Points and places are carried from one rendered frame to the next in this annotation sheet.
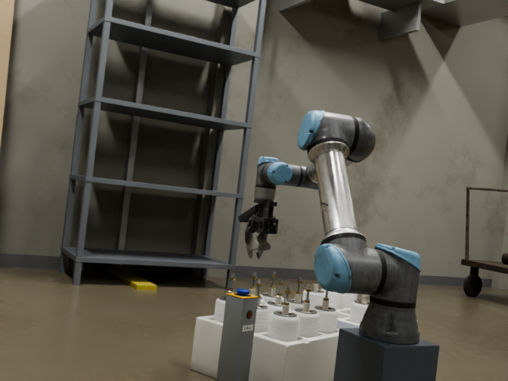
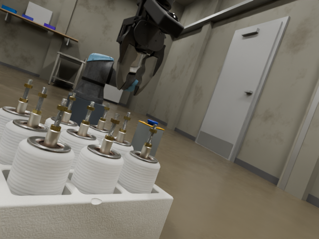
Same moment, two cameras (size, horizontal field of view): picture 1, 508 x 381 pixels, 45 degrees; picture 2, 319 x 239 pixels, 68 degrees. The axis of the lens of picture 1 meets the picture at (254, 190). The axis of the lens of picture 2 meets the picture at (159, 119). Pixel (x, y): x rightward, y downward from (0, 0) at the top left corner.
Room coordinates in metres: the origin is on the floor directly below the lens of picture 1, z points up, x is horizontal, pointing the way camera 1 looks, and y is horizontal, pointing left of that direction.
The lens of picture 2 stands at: (2.69, 0.10, 0.38)
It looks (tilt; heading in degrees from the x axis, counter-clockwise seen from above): 3 degrees down; 186
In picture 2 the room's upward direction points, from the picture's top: 20 degrees clockwise
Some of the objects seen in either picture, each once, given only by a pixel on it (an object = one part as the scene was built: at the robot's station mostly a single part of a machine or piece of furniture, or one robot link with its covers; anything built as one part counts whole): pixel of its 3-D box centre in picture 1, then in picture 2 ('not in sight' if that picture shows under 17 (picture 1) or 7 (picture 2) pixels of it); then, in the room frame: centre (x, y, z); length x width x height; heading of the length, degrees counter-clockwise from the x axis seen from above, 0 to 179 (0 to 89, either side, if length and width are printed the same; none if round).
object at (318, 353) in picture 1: (272, 350); (61, 193); (2.12, -0.13, 0.09); 0.39 x 0.39 x 0.18; 51
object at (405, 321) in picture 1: (390, 317); (90, 89); (1.56, -0.38, 0.35); 0.15 x 0.15 x 0.10
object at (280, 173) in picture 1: (281, 174); not in sight; (2.10, -0.09, 0.70); 0.11 x 0.11 x 0.08; 18
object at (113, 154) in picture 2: not in sight; (104, 151); (2.19, -0.04, 0.25); 0.08 x 0.08 x 0.01
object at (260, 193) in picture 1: (264, 194); not in sight; (2.19, -0.04, 0.62); 0.08 x 0.08 x 0.05
